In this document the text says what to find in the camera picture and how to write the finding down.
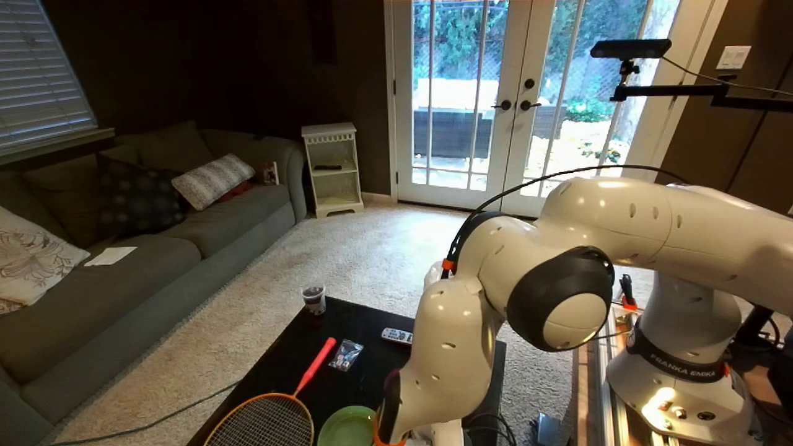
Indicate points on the green plastic plate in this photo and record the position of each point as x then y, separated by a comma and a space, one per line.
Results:
343, 426

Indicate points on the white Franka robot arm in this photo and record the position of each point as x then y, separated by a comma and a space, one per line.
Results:
676, 239

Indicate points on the blue object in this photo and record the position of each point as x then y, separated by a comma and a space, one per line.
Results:
550, 431

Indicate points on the small white shelf unit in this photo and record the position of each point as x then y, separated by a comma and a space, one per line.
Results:
329, 168

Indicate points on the white remote control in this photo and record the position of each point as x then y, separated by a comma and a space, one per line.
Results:
396, 334

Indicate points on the white french door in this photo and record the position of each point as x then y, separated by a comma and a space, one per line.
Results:
403, 99
540, 51

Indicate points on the small pale box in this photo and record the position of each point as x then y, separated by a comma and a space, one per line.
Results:
271, 175

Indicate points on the small clear plastic bag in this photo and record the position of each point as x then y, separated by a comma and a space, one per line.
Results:
344, 356

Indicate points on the orange badminton racket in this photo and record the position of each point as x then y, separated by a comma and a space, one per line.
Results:
315, 367

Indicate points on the striped white throw pillow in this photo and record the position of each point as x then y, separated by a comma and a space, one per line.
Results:
214, 180

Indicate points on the dark patterned throw pillow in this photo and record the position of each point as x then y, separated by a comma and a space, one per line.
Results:
138, 198

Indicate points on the gray fabric sofa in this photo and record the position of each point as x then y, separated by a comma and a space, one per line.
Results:
123, 297

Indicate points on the white paper sheet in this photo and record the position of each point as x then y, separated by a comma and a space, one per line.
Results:
110, 255

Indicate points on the brown throw pillow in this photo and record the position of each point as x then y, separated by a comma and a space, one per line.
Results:
64, 198

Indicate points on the white printed throw pillow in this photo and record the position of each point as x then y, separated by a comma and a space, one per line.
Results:
32, 260

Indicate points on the white window blinds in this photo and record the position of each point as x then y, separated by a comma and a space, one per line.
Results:
40, 74

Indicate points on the black stereo camera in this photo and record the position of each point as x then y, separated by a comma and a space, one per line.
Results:
629, 48

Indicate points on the white wall switch plate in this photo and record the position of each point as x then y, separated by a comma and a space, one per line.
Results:
734, 57

